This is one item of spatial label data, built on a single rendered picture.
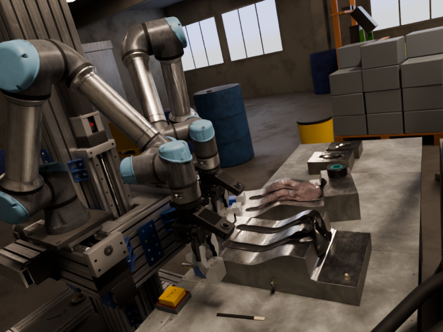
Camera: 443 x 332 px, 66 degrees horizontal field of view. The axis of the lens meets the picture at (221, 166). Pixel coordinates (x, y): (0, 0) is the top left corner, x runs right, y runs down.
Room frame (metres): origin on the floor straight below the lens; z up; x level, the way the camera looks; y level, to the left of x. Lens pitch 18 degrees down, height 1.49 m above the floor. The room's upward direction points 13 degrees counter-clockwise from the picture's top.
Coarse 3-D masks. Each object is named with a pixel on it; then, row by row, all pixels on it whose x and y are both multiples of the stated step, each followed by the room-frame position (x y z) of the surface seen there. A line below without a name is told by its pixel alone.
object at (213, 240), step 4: (208, 236) 0.83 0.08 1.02; (212, 236) 0.83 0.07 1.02; (204, 240) 0.85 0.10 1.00; (208, 240) 0.83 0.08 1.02; (212, 240) 0.83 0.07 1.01; (216, 240) 0.84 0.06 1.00; (204, 244) 0.86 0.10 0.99; (208, 244) 0.85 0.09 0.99; (212, 244) 0.83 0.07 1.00; (216, 244) 0.84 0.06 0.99; (208, 248) 0.86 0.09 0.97; (212, 248) 0.83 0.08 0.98; (216, 248) 0.84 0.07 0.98; (212, 252) 0.84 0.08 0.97; (216, 252) 0.83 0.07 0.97
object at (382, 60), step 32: (416, 32) 4.04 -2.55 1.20; (352, 64) 4.39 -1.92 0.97; (384, 64) 3.79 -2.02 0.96; (416, 64) 3.59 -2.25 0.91; (352, 96) 4.03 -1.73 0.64; (384, 96) 3.81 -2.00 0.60; (416, 96) 3.60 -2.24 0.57; (352, 128) 4.06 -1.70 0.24; (384, 128) 3.82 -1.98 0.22; (416, 128) 3.61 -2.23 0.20
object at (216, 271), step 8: (216, 256) 0.83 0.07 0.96; (184, 264) 0.86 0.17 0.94; (192, 264) 0.85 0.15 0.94; (208, 264) 0.80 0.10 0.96; (216, 264) 0.79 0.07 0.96; (200, 272) 0.81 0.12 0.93; (208, 272) 0.79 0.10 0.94; (216, 272) 0.78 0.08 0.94; (224, 272) 0.81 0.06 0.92; (208, 280) 0.80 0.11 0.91; (216, 280) 0.78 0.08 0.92
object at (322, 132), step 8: (304, 120) 3.58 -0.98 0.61; (312, 120) 3.49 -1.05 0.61; (320, 120) 3.41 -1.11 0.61; (328, 120) 3.44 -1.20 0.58; (304, 128) 3.49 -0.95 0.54; (312, 128) 3.43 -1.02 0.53; (320, 128) 3.41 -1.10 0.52; (328, 128) 3.44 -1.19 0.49; (304, 136) 3.51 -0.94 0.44; (312, 136) 3.44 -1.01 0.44; (320, 136) 3.42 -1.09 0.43; (328, 136) 3.43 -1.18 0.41
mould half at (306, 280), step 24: (240, 240) 1.00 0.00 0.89; (264, 240) 0.98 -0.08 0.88; (336, 240) 0.92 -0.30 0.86; (360, 240) 0.89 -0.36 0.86; (240, 264) 0.88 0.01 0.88; (264, 264) 0.84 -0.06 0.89; (288, 264) 0.80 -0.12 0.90; (312, 264) 0.80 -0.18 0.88; (336, 264) 0.81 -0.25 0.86; (360, 264) 0.78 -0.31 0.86; (264, 288) 0.85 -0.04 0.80; (288, 288) 0.80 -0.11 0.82; (312, 288) 0.76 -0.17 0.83; (336, 288) 0.73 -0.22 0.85; (360, 288) 0.73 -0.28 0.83
